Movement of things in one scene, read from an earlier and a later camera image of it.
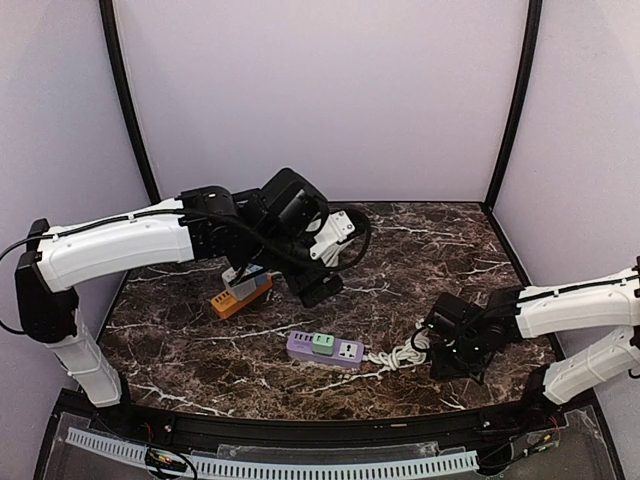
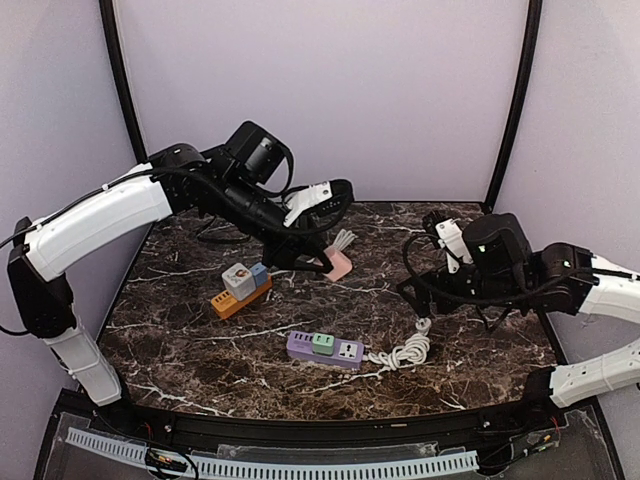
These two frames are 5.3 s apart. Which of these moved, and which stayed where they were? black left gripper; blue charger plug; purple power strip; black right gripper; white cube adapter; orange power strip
Moved: black left gripper; black right gripper
Stayed: purple power strip; white cube adapter; blue charger plug; orange power strip
